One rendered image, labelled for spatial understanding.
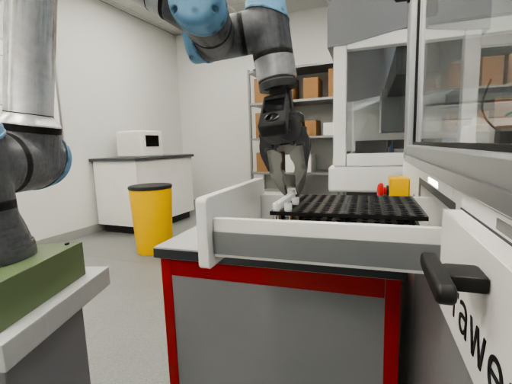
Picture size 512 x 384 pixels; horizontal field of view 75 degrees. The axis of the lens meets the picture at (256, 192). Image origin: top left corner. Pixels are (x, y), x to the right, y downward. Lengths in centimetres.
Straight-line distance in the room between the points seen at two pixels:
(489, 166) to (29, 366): 67
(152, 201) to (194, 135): 271
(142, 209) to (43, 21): 255
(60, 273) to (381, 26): 127
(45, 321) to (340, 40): 126
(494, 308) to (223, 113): 527
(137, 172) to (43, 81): 324
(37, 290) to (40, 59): 42
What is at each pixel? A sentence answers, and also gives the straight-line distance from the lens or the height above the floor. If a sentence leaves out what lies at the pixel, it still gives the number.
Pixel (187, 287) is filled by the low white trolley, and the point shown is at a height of 66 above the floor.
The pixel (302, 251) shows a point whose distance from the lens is 48.
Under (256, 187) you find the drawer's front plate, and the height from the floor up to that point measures 91.
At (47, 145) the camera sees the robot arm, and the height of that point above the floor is 102.
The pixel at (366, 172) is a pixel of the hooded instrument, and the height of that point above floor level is 88.
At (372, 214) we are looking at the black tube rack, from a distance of 50.
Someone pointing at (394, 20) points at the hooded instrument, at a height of 143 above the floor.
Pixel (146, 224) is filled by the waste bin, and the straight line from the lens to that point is 323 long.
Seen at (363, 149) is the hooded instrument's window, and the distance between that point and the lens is 139.
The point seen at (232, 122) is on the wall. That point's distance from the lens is 535.
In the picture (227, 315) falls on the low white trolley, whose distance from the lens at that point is 86.
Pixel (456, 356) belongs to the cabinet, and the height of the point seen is 76.
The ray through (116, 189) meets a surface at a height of 54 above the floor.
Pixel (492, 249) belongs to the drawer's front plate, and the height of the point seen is 93.
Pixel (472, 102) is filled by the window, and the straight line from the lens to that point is 47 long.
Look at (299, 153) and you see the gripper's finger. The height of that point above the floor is 98.
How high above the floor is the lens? 100
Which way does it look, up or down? 8 degrees down
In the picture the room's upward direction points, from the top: 2 degrees counter-clockwise
